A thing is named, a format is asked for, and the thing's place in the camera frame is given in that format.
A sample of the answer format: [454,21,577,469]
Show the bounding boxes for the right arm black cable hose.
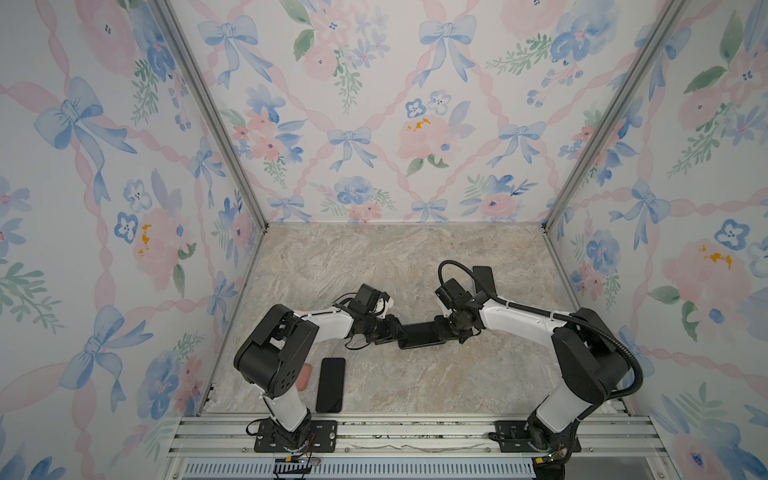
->
[437,259,644,400]

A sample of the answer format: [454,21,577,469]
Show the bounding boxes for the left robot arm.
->
[233,302,405,433]

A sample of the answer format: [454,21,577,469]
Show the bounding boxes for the black phone case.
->
[397,322,448,351]

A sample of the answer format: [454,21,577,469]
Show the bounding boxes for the pink phone case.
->
[296,363,313,392]

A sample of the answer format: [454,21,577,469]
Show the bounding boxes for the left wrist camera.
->
[347,284,394,318]

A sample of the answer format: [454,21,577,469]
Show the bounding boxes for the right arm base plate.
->
[488,420,582,455]

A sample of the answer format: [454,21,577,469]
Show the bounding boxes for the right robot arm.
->
[434,298,644,450]

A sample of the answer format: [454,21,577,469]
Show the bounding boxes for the aluminium rail frame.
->
[157,414,681,479]

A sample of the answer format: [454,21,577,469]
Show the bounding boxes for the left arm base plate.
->
[252,419,338,454]

